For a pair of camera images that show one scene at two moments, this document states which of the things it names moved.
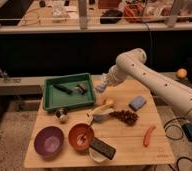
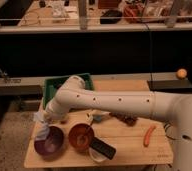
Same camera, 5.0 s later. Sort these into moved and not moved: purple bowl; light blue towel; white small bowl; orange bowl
Moved: light blue towel
Not moved: purple bowl; orange bowl; white small bowl
